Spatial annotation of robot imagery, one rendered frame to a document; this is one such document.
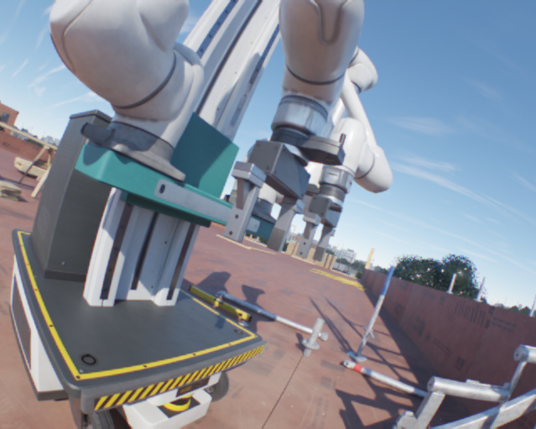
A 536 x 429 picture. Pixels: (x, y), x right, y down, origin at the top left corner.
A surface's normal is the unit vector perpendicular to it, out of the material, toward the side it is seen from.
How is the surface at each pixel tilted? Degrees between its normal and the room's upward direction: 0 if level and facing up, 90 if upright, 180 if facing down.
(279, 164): 90
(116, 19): 106
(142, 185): 90
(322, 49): 162
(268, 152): 90
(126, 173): 90
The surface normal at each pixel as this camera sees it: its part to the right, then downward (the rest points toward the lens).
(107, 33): 0.59, 0.71
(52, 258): 0.83, 0.26
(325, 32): -0.09, 0.97
